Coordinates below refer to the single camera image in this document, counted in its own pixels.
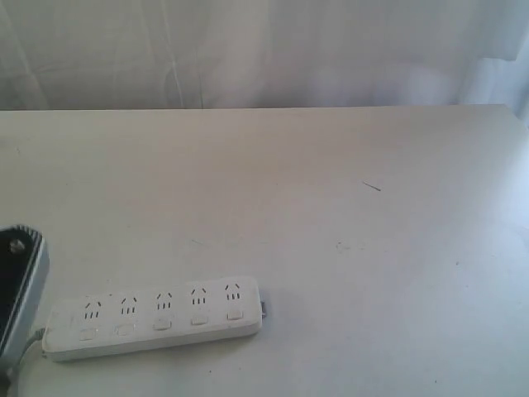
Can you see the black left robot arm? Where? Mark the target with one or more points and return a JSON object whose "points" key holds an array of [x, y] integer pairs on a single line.
{"points": [[25, 264]]}

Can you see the white five-outlet power strip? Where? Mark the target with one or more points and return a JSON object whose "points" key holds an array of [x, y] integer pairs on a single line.
{"points": [[148, 319]]}

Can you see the white sheer curtain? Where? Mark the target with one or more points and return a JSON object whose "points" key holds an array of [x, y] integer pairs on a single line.
{"points": [[262, 54]]}

